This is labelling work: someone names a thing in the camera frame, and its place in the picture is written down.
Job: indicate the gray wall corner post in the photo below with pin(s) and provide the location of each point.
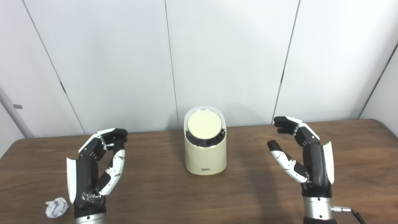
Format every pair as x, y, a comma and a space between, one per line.
15, 118

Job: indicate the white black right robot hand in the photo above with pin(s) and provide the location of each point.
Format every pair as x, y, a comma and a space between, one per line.
315, 168

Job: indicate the cream-colored desktop bin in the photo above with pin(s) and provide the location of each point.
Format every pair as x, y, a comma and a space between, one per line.
205, 158

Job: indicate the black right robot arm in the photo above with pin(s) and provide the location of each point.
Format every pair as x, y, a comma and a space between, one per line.
317, 210

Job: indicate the cream round bin lid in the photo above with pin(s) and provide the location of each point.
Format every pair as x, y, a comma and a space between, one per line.
204, 124

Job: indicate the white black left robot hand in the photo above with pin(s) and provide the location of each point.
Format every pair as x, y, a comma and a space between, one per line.
84, 174

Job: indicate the white paper ball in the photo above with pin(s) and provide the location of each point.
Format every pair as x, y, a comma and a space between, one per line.
57, 207

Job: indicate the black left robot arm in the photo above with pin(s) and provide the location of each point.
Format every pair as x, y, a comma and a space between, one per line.
90, 219

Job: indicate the black bin liner bag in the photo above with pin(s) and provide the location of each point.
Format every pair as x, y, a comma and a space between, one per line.
203, 142

